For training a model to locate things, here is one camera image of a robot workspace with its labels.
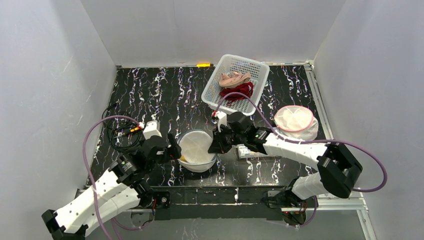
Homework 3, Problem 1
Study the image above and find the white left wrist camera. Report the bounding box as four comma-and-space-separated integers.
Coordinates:
143, 120, 162, 140

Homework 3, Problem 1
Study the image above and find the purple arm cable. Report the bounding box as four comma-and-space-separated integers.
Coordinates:
211, 91, 388, 193
82, 114, 147, 240

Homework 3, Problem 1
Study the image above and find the beige pink bra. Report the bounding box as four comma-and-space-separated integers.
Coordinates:
219, 71, 252, 89

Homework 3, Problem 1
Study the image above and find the black coiled cable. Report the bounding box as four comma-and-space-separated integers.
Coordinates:
100, 102, 144, 153

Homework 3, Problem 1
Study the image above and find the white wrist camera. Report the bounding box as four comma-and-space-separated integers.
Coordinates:
212, 110, 227, 132
143, 120, 162, 140

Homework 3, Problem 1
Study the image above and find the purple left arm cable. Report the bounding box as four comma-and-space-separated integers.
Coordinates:
82, 114, 147, 240

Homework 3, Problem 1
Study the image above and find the clear plastic compartment box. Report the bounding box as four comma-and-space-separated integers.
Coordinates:
236, 144, 268, 159

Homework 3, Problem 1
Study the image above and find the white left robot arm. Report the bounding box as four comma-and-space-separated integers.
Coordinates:
41, 133, 181, 240

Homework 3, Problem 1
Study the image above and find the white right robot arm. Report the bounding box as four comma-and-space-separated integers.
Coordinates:
207, 111, 363, 200

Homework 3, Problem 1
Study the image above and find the white plastic basket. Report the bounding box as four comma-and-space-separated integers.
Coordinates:
201, 54, 270, 116

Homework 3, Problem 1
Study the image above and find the black base frame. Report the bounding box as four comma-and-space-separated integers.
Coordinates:
130, 185, 319, 228

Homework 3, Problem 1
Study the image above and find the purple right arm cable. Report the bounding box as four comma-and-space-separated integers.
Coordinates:
211, 91, 388, 193

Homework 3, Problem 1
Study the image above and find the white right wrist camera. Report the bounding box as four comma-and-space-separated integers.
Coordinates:
212, 110, 227, 132

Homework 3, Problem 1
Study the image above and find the white mesh bag pink trim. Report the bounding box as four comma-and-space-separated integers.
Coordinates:
273, 105, 319, 141

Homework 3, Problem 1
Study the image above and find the dark red bra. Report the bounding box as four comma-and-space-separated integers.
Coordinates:
219, 81, 254, 102

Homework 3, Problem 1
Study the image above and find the yellow orange marker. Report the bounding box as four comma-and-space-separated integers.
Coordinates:
196, 63, 214, 68

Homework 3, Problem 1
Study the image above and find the white mesh bag blue trim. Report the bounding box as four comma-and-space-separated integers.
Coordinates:
177, 129, 218, 173

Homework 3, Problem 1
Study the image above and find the aluminium rail frame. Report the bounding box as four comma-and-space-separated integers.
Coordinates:
304, 60, 368, 211

